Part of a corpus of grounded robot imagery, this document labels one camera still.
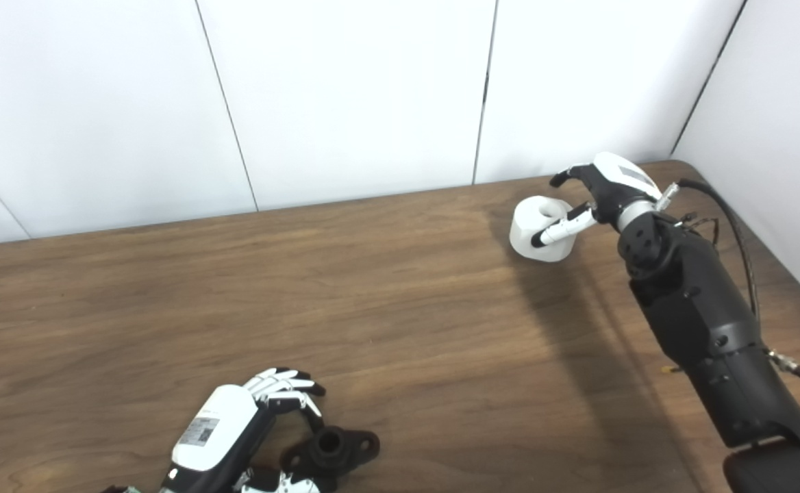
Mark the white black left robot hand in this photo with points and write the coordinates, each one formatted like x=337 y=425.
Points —
x=211 y=431

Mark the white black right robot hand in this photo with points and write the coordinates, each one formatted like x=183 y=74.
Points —
x=612 y=185

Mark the round white piece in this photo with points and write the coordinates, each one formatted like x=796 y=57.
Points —
x=530 y=226

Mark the black flanged holder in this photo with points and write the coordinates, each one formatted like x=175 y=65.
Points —
x=338 y=448

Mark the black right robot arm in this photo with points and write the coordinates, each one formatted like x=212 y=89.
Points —
x=708 y=322

